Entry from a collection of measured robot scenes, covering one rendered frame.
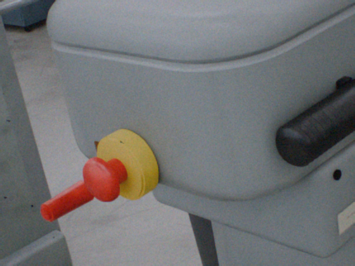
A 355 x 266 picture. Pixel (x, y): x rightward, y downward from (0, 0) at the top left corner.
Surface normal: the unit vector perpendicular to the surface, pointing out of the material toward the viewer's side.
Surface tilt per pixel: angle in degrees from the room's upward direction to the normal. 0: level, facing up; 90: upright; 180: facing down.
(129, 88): 90
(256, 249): 90
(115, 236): 0
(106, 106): 90
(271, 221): 90
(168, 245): 0
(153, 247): 0
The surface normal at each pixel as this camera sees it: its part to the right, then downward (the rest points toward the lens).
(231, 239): -0.69, 0.42
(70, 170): -0.18, -0.88
